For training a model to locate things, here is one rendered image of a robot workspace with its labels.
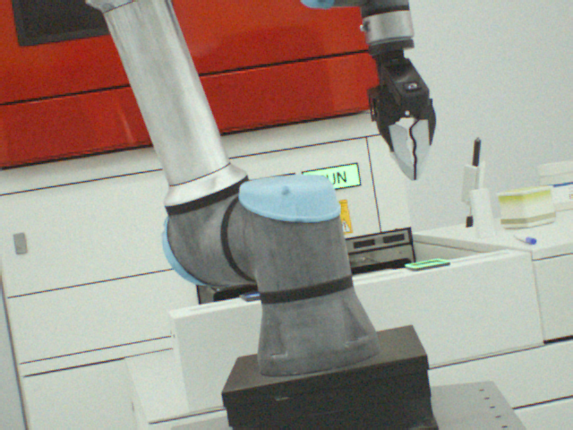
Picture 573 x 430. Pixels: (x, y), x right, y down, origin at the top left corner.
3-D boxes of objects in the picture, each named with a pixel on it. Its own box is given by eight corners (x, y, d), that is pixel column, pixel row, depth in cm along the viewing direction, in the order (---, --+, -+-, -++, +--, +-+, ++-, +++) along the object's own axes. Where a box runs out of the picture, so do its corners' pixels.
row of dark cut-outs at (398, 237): (196, 279, 232) (194, 267, 232) (408, 242, 240) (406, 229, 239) (197, 279, 231) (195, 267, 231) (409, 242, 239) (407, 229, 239)
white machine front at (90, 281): (21, 374, 228) (-13, 172, 226) (419, 300, 243) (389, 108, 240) (21, 377, 225) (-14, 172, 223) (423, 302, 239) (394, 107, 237)
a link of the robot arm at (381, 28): (416, 8, 176) (364, 15, 175) (422, 38, 176) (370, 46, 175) (402, 15, 183) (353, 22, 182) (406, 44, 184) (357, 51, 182)
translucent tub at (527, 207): (500, 229, 216) (494, 193, 215) (531, 222, 219) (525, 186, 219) (527, 228, 209) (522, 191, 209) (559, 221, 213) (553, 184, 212)
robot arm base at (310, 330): (381, 360, 136) (365, 277, 136) (254, 383, 138) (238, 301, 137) (380, 339, 151) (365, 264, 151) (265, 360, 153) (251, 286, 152)
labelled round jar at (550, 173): (538, 211, 240) (531, 166, 239) (570, 206, 241) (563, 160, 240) (552, 212, 233) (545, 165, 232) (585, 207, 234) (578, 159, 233)
